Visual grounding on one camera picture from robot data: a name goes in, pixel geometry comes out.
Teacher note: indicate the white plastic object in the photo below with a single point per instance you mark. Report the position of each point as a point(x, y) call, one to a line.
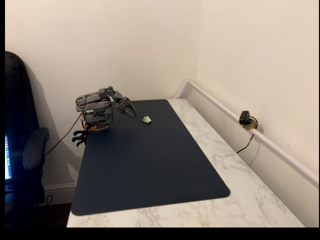
point(146, 120)

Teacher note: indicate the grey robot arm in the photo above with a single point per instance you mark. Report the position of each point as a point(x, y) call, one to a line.
point(96, 105)

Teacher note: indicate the dark desk mat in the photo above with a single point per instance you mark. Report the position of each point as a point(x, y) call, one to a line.
point(150, 162)

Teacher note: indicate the black clamp with orange parts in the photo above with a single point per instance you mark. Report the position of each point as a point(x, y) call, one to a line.
point(80, 138)

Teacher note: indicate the white baseboard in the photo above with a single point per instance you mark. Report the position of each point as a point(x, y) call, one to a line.
point(60, 190)

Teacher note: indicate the black office chair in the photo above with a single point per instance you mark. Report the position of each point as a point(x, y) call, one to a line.
point(20, 112)

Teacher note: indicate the black webcam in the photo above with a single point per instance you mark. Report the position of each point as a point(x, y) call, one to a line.
point(243, 117)

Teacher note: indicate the laptop screen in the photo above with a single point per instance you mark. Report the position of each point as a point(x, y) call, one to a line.
point(7, 157)

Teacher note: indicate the tan webcam mount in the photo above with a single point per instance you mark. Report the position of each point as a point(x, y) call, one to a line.
point(251, 126)

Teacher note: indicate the white ledge rail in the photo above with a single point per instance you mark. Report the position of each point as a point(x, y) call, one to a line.
point(275, 147)

